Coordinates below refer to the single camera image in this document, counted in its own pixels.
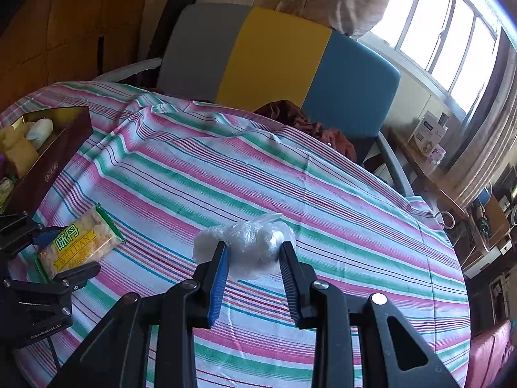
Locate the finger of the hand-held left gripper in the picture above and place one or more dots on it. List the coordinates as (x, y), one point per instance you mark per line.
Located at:
(76, 275)
(24, 230)

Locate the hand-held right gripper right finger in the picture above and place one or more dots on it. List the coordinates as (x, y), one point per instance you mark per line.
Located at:
(293, 287)

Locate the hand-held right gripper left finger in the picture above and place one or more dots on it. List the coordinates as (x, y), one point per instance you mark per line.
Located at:
(218, 287)

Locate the cracker packet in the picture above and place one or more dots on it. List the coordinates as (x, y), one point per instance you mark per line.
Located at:
(76, 242)

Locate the plastic white ball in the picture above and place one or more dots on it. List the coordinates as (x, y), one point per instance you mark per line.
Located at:
(40, 130)
(250, 250)

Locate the gold tin box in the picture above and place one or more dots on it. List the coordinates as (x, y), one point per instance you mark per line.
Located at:
(48, 169)

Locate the yellow bread cube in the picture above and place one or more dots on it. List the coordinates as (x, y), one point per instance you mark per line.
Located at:
(18, 151)

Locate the striped tablecloth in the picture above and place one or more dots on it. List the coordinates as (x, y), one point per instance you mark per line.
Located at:
(323, 218)

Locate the dark red cloth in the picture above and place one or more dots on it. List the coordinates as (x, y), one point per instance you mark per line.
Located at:
(299, 121)

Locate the wooden side desk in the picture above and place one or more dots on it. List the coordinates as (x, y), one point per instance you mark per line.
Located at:
(428, 186)

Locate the cluttered shelf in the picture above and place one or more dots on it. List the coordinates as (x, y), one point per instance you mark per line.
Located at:
(492, 242)

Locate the white box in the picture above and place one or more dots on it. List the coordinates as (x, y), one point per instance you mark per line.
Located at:
(430, 129)

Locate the grey yellow blue chair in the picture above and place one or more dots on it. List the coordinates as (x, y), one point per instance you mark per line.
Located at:
(274, 60)

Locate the beige curtain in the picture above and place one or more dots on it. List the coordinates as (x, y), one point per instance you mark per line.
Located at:
(488, 129)

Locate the pink patterned curtain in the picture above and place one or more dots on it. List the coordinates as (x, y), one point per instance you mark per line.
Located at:
(347, 0)

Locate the window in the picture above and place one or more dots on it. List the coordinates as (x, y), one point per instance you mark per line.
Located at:
(444, 28)

